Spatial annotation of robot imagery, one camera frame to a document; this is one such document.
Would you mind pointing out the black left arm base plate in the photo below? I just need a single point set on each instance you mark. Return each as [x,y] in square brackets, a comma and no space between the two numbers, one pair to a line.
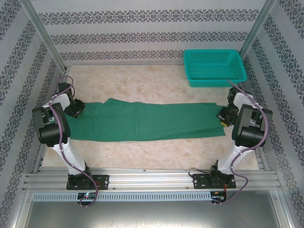
[103,181]

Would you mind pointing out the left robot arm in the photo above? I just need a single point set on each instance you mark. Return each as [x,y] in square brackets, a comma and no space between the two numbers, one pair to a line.
[51,133]

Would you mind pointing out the narrow aluminium rail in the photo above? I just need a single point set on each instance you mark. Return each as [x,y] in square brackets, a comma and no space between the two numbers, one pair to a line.
[118,62]

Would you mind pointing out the aluminium side rail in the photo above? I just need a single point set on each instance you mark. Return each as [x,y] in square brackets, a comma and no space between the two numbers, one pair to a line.
[260,161]
[40,161]

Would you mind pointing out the shiny metal sheet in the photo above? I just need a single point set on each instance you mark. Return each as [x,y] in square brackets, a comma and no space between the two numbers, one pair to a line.
[152,213]

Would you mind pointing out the teal plastic basket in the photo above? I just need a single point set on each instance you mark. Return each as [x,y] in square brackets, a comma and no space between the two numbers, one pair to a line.
[213,83]

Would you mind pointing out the wide grooved aluminium rail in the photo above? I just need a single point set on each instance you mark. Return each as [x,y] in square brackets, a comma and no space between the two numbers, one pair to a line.
[147,180]

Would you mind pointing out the green long pants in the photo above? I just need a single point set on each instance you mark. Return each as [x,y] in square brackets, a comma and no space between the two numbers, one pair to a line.
[147,121]

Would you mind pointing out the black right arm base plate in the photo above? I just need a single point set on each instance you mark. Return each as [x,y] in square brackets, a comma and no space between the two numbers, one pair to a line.
[199,181]

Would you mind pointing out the aluminium frame post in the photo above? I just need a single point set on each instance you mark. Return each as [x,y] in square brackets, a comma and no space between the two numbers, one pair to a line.
[258,23]
[42,31]

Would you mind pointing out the small circuit board green light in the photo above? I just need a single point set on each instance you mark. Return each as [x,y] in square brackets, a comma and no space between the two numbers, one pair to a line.
[86,195]

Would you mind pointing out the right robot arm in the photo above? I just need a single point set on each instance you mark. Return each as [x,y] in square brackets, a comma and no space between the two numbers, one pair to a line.
[249,135]

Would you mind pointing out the small circuit board blue light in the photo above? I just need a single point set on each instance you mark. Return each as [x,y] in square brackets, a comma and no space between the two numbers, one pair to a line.
[217,193]

